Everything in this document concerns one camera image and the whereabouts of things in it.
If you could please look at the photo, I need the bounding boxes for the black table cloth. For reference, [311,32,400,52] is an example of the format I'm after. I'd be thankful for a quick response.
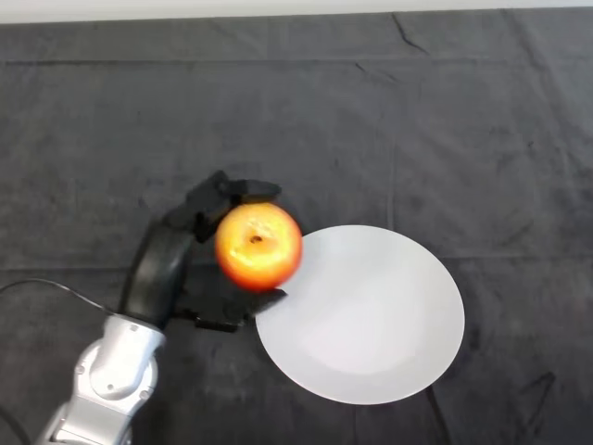
[0,7,593,445]

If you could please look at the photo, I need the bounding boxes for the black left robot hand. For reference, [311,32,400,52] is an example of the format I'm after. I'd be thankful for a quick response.
[117,170,290,335]

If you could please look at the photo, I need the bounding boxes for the red yellow apple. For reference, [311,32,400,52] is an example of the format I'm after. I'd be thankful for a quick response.
[214,201,304,293]

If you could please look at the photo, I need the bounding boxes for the white round plate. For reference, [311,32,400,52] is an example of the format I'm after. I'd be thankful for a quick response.
[254,224,466,407]

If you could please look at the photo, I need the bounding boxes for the thin black cable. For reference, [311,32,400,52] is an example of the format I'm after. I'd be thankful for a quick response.
[0,278,113,445]

